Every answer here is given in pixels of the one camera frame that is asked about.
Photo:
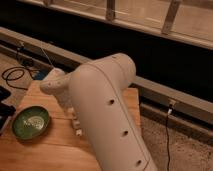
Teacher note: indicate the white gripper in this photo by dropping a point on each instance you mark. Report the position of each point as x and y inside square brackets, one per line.
[68, 107]

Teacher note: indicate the small white bottle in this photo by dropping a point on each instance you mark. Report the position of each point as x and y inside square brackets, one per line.
[76, 126]

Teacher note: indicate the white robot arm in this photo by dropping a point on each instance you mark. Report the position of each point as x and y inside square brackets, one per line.
[94, 90]

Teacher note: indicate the green ceramic bowl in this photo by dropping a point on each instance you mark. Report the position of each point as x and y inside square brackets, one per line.
[30, 122]

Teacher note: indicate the blue object behind table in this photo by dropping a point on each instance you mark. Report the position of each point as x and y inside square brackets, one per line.
[41, 74]

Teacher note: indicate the black device at left edge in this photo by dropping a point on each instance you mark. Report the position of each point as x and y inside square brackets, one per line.
[6, 111]

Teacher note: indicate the metal window frame rail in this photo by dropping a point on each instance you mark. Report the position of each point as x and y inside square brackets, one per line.
[187, 21]

